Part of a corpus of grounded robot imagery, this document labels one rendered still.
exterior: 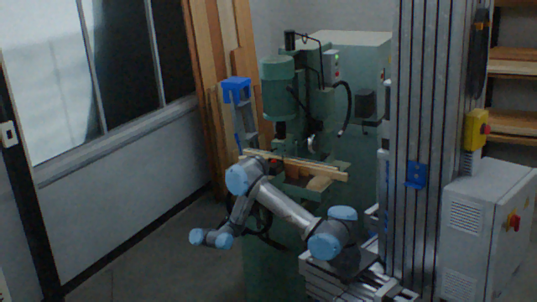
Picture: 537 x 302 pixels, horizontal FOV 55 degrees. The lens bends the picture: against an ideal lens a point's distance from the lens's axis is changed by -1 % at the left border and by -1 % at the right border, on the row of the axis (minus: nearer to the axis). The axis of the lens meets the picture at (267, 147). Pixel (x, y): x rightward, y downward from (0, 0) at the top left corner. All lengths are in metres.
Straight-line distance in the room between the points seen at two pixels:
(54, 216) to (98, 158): 0.47
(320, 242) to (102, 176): 2.04
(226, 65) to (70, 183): 1.67
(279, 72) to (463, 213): 1.15
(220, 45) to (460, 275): 2.93
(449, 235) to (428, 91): 0.52
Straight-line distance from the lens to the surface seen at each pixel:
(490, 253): 1.94
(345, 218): 2.06
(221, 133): 4.17
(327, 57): 2.80
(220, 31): 4.34
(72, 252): 3.63
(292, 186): 2.63
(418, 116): 1.91
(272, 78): 2.57
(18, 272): 3.42
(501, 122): 4.34
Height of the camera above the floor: 2.09
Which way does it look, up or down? 22 degrees down
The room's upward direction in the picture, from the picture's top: 4 degrees counter-clockwise
